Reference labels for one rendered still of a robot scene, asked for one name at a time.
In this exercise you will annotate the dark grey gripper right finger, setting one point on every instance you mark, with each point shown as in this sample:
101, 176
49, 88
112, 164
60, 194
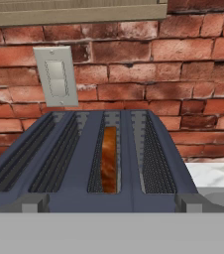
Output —
191, 202

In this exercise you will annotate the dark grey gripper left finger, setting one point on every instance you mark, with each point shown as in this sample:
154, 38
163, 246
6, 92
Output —
31, 203

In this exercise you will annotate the beige wall cupboard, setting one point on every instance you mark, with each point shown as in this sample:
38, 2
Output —
74, 11

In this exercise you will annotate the brown bread slice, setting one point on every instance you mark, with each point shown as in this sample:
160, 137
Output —
109, 160

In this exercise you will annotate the dark blue four-slot toaster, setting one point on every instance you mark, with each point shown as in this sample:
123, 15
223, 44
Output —
77, 158

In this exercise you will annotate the grey wall switch plate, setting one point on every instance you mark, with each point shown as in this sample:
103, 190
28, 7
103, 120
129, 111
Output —
56, 76

